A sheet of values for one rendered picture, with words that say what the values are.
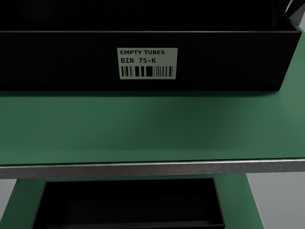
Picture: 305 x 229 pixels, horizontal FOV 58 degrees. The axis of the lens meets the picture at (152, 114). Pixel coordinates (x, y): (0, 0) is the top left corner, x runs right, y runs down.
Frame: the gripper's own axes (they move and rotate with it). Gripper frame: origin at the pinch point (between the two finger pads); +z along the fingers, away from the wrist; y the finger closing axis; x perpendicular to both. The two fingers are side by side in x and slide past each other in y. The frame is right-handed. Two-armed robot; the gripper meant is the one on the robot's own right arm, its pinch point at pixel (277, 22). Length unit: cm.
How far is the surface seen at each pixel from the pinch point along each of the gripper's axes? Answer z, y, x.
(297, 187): 105, -52, -31
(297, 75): 9.0, -5.3, 3.5
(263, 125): 8.6, 5.4, 17.2
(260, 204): 105, -30, -21
